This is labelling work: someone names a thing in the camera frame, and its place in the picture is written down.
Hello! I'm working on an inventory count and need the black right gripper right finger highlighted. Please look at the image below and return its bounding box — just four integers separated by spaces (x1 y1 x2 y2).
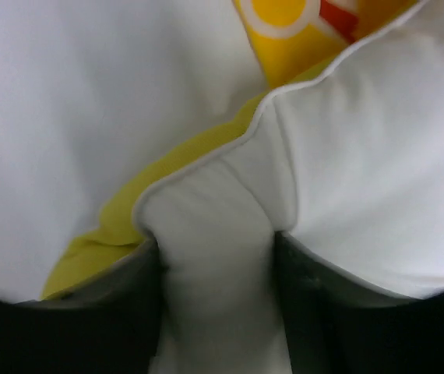
273 232 444 373

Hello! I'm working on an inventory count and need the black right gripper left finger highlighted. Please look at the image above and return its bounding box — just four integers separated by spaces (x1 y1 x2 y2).
0 240 164 373

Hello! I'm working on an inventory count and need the white pillow yellow border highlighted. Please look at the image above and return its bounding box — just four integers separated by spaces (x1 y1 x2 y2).
43 1 444 373

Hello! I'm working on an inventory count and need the yellow pillowcase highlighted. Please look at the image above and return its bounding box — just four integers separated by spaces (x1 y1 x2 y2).
234 0 415 87

